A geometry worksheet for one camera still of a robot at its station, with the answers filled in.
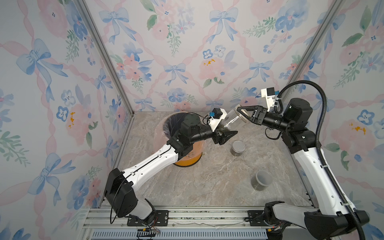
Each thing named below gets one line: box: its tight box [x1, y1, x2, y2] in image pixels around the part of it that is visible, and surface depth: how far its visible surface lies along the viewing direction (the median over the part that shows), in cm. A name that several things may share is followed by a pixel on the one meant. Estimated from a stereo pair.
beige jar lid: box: [235, 108, 248, 124], surface depth 58 cm
